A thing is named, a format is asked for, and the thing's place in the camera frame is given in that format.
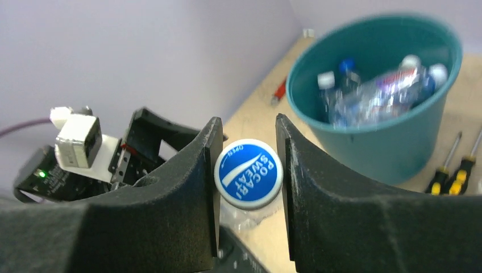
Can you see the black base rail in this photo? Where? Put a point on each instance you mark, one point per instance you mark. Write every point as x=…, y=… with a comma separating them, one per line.
x=234, y=256

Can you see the right yellow-black screwdriver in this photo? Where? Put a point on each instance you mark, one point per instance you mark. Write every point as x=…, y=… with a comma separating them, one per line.
x=458, y=182

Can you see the clear bottle light-blue cap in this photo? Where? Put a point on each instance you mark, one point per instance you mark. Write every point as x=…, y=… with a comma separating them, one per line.
x=327, y=87

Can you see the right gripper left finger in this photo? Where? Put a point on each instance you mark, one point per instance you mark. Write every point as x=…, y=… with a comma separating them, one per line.
x=172, y=227

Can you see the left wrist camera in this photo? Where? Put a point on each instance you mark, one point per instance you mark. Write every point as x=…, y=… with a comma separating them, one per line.
x=81, y=147

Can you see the yellow-black screwdriver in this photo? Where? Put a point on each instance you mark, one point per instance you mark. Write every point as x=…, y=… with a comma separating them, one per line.
x=458, y=182
x=441, y=175

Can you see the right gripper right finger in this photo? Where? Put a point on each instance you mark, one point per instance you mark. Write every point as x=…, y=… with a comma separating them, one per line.
x=338, y=220

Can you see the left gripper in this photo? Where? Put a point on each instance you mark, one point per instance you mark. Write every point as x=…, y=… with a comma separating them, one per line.
x=137, y=154

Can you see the clear bottle blue-orange label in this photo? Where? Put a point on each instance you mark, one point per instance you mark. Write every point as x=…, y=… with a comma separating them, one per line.
x=433, y=78

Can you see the teal plastic bin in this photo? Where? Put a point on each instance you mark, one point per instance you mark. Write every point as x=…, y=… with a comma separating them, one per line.
x=392, y=151

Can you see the clear bottle white cap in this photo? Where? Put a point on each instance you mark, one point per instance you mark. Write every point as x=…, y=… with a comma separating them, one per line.
x=248, y=175

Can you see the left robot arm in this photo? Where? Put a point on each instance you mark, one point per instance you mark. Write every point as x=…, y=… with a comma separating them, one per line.
x=42, y=178

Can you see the red handled adjustable wrench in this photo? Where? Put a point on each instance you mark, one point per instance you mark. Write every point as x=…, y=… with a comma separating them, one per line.
x=279, y=93

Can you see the left yellow-black screwdriver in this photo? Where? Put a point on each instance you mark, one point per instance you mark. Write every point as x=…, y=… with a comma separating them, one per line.
x=441, y=175

